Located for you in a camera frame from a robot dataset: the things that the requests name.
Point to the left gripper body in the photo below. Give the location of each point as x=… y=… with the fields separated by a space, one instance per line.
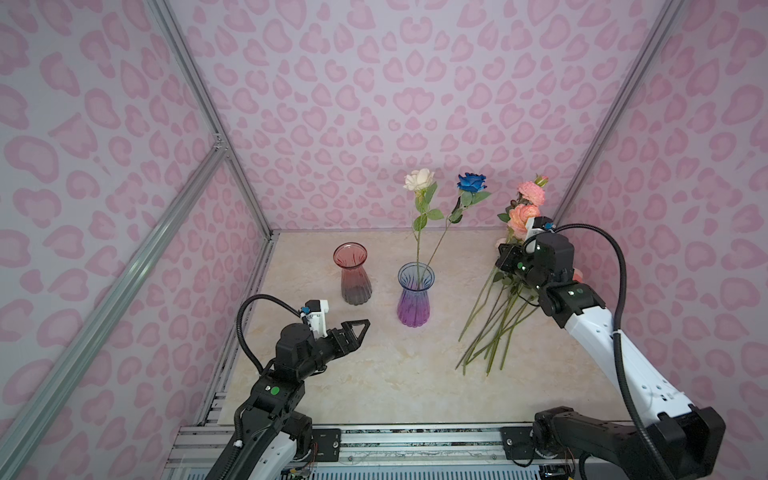
x=321 y=351

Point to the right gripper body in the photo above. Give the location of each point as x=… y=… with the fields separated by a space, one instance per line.
x=525 y=263

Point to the purple blue glass vase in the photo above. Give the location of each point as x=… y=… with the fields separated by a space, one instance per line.
x=415 y=280

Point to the blue rose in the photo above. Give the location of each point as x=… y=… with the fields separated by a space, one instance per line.
x=471 y=190

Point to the cream white rose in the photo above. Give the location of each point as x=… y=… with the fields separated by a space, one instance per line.
x=422 y=185

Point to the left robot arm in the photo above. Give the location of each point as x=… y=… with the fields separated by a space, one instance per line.
x=268 y=431

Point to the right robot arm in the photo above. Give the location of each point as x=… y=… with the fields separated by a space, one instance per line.
x=668 y=436

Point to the red glass vase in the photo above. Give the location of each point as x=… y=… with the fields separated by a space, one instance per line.
x=356 y=287

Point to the pile of pink flowers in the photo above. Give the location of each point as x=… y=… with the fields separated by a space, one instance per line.
x=504 y=302

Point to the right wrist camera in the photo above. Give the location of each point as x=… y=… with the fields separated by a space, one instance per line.
x=537 y=225

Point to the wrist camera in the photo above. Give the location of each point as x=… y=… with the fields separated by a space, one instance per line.
x=313 y=314
x=537 y=225

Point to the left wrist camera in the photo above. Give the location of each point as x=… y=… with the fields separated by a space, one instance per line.
x=313 y=314

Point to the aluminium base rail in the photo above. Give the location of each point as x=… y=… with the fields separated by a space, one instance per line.
x=438 y=451

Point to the right corner aluminium post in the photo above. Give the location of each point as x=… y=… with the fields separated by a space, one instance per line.
x=650 y=49

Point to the corner aluminium post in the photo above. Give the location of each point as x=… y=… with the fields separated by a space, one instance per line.
x=650 y=49
x=166 y=20

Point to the left diagonal aluminium frame bar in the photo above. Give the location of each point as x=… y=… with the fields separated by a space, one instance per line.
x=30 y=427

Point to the left corner aluminium post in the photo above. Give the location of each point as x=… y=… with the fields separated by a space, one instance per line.
x=166 y=20

